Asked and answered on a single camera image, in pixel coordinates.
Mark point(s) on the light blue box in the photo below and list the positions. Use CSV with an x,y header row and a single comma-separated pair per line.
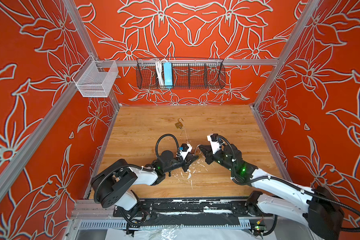
x,y
168,75

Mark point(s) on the black wire basket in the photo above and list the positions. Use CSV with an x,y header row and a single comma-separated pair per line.
x,y
188,73

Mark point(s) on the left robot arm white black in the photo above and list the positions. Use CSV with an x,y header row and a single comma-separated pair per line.
x,y
112,187

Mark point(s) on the small brass padlock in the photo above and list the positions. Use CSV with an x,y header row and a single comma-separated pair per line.
x,y
179,124

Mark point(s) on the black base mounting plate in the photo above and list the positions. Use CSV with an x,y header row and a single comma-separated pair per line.
x,y
200,211

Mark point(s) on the white wire basket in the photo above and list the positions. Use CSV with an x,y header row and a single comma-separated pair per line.
x,y
95,79

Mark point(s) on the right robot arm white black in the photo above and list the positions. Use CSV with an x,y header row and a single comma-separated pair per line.
x,y
316,208

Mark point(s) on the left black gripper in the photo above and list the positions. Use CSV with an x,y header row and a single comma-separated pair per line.
x,y
186,162

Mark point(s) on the grey slotted cable duct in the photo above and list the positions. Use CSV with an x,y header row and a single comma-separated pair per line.
x,y
121,224

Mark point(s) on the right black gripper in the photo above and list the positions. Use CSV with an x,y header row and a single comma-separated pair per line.
x,y
209,156

